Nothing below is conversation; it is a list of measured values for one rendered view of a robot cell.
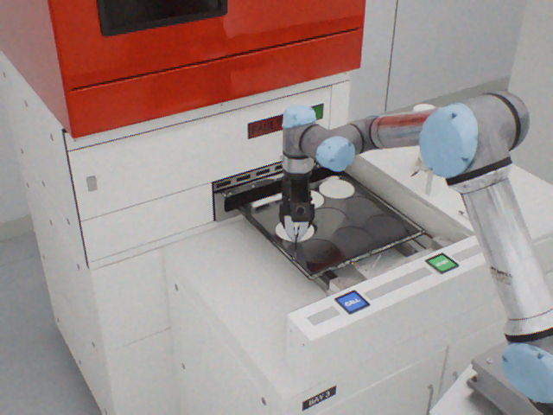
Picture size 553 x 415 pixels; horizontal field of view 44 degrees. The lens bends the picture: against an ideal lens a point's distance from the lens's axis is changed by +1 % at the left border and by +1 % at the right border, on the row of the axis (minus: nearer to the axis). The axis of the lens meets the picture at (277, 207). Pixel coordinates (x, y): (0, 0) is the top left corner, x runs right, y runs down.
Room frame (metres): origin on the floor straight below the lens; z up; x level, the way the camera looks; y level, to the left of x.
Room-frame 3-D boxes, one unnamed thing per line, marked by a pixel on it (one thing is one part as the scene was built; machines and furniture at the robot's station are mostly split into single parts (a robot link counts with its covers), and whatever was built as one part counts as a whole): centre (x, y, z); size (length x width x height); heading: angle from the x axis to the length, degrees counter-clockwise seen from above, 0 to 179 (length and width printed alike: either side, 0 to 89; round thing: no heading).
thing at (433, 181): (1.57, -0.40, 1.03); 0.06 x 0.04 x 0.13; 32
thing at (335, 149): (1.36, -0.12, 1.21); 0.11 x 0.11 x 0.08; 38
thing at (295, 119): (1.43, -0.05, 1.21); 0.09 x 0.08 x 0.11; 38
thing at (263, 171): (1.70, -0.01, 0.96); 0.44 x 0.01 x 0.02; 122
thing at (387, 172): (1.66, -0.52, 0.89); 0.62 x 0.35 x 0.14; 32
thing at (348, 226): (1.53, -0.14, 0.90); 0.34 x 0.34 x 0.01; 32
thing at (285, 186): (1.44, -0.05, 1.05); 0.09 x 0.08 x 0.12; 2
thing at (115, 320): (1.90, 0.33, 0.41); 0.82 x 0.71 x 0.82; 122
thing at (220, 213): (1.70, -0.01, 0.89); 0.44 x 0.02 x 0.10; 122
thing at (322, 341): (1.19, -0.28, 0.89); 0.55 x 0.09 x 0.14; 122
